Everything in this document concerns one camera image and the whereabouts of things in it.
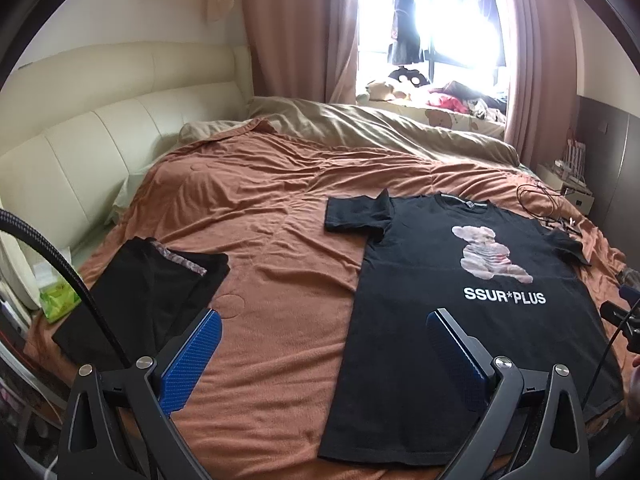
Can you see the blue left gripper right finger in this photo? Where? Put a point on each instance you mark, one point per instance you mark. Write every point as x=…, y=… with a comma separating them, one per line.
x=465, y=360

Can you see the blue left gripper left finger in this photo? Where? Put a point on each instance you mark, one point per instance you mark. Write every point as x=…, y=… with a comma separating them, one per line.
x=183, y=360

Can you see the black bear print t-shirt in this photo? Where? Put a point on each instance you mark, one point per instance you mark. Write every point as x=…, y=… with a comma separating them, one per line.
x=406, y=394

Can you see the clothes pile on windowsill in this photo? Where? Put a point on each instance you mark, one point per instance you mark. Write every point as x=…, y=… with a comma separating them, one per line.
x=409, y=87

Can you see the folded black garment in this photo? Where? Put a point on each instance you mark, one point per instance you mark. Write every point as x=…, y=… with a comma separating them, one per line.
x=149, y=293

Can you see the white bedside table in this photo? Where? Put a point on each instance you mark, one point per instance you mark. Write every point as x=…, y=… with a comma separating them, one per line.
x=573, y=190

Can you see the brown bed blanket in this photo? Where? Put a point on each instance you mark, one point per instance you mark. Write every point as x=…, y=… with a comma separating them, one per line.
x=259, y=197

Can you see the green tissue pack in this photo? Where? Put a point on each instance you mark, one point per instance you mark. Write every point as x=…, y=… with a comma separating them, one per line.
x=57, y=299

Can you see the cream padded headboard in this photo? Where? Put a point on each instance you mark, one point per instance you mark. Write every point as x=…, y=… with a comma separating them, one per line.
x=75, y=125

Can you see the beige duvet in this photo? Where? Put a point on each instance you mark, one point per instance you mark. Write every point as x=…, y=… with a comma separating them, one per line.
x=360, y=127

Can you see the pink right curtain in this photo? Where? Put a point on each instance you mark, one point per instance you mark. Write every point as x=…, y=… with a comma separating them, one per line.
x=540, y=45

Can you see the pink curtain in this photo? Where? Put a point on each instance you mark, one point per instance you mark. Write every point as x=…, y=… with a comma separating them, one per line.
x=304, y=49
x=540, y=45

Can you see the hanging dark garment left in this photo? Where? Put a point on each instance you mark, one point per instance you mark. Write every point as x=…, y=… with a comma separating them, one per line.
x=405, y=43

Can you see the hanging dark garment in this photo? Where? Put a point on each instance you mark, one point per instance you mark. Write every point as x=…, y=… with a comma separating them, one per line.
x=486, y=20
x=405, y=43

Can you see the hanging dark garment right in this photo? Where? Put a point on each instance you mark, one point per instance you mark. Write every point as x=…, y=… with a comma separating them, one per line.
x=486, y=20

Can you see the pink left curtain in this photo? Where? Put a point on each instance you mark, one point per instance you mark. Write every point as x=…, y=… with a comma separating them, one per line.
x=304, y=49

